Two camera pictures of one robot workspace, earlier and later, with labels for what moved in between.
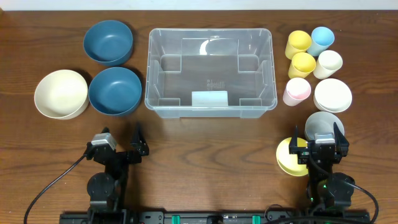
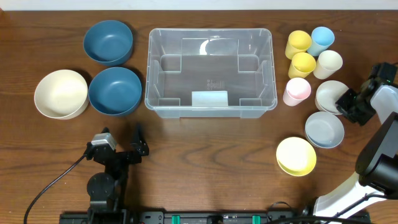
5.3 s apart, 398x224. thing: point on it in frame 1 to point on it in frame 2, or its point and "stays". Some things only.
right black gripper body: (319, 152) to (351, 106)
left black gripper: (121, 155) stays
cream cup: (327, 65) stays
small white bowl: (332, 95) stays
